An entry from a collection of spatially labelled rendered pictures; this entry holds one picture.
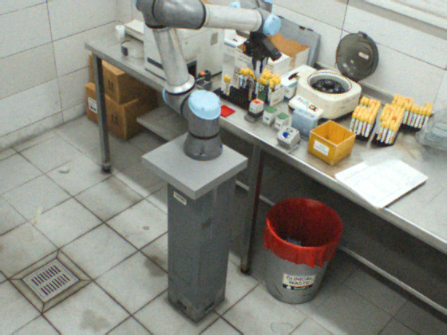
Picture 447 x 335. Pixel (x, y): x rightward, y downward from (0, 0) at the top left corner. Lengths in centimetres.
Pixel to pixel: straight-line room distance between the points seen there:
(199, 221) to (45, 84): 192
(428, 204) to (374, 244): 72
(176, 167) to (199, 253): 45
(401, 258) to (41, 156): 228
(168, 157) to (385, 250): 124
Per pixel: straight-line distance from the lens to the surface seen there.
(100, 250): 304
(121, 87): 360
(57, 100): 393
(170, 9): 180
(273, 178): 309
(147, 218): 319
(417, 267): 280
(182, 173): 203
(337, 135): 232
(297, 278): 265
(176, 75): 204
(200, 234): 225
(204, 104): 200
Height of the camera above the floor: 218
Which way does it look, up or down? 38 degrees down
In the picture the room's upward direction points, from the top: 4 degrees clockwise
